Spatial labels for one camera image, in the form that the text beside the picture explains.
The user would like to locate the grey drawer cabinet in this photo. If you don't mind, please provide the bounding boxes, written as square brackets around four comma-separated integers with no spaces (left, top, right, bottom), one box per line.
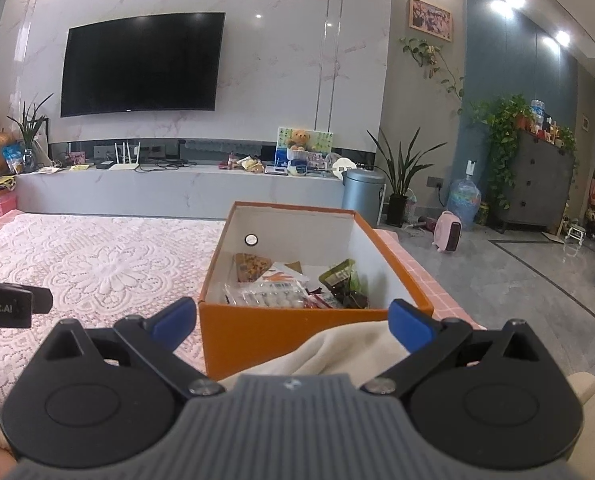
[497,130,575,231]

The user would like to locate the blue grey trash can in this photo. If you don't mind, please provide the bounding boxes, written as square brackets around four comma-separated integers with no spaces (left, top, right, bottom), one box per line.
[341,169,387,228]

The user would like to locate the dark green brown snack packet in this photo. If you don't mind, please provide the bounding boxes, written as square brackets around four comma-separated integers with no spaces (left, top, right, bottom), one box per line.
[320,259,371,310]

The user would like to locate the assorted small ornaments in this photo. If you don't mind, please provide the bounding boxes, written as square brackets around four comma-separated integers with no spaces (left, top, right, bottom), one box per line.
[530,100,575,146]

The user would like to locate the green plant in glass vase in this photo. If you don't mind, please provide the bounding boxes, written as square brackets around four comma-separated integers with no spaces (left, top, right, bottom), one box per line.
[7,92,53,171]

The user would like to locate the trailing pothos plant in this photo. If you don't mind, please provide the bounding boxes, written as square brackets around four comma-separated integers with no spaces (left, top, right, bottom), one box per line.
[470,94,533,211]

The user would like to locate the clear packet white pieces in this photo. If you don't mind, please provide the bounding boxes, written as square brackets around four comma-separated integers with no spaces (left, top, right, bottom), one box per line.
[224,282,303,308]

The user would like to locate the white packet orange print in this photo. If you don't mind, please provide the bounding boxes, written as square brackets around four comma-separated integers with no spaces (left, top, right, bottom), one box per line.
[260,260,311,287]

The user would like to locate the cream cloth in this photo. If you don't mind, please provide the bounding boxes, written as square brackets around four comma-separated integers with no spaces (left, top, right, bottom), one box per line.
[222,322,411,378]

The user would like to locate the blue water jug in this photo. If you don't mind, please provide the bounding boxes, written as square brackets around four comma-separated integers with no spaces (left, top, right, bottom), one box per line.
[446,159,482,231]

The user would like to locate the pink checked tablecloth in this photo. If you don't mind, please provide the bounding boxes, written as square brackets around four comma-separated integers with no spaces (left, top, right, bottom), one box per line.
[0,210,488,333]

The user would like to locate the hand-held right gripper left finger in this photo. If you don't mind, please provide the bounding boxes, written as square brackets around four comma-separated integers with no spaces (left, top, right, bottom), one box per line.
[40,296,225,401]

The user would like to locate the wall climbing vine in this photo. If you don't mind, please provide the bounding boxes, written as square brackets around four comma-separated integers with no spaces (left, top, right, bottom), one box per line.
[400,35,465,116]

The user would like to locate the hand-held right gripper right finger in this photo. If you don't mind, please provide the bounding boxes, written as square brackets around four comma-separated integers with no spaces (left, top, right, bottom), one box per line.
[360,299,541,398]

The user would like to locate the framed wall picture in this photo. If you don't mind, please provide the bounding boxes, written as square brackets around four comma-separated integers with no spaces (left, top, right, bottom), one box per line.
[408,0,454,42]

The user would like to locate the white router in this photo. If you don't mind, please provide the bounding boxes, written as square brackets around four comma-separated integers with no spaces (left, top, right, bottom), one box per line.
[108,142,143,171]

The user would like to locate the pink space heater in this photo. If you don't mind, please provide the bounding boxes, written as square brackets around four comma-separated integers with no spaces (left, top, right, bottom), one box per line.
[433,210,464,253]

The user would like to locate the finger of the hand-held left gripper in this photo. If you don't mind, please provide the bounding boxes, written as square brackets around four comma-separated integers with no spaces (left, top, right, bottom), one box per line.
[30,287,54,315]

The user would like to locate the black wall television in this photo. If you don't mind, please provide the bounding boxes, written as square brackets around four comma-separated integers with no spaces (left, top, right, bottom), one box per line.
[60,11,226,118]

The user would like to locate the black cables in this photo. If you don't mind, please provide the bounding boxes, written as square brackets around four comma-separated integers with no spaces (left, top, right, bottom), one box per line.
[137,159,198,171]

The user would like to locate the grey marble television console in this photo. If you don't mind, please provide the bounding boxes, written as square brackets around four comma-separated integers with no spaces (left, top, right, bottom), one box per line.
[14,162,345,221]

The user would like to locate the heap of console snacks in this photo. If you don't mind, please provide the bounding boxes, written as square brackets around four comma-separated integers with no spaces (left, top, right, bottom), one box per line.
[218,155,265,173]

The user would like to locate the orange cardboard box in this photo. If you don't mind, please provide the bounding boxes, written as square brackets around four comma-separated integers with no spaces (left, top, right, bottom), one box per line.
[197,201,435,381]

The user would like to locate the cream sofa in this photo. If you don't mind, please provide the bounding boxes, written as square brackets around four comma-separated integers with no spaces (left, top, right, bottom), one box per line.
[567,372,595,411]

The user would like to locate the blue snack bag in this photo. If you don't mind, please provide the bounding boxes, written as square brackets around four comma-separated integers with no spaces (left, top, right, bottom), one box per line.
[2,144,25,173]

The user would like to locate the tall leafy potted plant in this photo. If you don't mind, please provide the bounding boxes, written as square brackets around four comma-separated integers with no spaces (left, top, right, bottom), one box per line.
[367,127,448,226]

